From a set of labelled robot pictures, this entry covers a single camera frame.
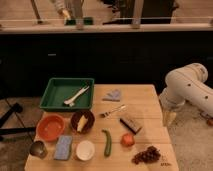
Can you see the red tomato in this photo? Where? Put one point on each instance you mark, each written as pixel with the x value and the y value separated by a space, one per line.
pixel 127 140

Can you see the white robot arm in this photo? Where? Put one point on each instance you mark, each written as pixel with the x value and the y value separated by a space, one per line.
pixel 186 84

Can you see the black grey scrub brush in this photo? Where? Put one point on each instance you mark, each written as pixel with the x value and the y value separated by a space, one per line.
pixel 131 124

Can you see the green plastic tray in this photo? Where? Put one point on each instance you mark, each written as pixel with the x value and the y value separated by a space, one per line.
pixel 60 89

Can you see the white plastic utensil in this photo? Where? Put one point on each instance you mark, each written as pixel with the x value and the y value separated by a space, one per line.
pixel 70 101

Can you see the orange plastic bowl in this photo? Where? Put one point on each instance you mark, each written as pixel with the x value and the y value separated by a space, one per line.
pixel 50 127

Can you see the dark purple grape bunch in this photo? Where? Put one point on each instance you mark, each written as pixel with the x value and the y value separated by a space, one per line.
pixel 150 155

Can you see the dark brown bowl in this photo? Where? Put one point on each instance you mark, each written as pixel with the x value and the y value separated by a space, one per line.
pixel 76 117

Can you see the blue sponge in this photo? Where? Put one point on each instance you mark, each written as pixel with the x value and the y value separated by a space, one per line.
pixel 63 148

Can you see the green cucumber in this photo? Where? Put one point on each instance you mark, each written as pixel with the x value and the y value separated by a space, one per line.
pixel 107 151

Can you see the blue grey folded cloth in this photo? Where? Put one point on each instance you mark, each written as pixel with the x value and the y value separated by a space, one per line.
pixel 114 95

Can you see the black tripod leg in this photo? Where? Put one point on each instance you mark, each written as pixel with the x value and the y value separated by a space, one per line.
pixel 16 108

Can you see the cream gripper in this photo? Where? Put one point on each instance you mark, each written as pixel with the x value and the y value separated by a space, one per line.
pixel 168 116

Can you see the yellow banana piece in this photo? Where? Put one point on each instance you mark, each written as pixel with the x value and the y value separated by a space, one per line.
pixel 82 122

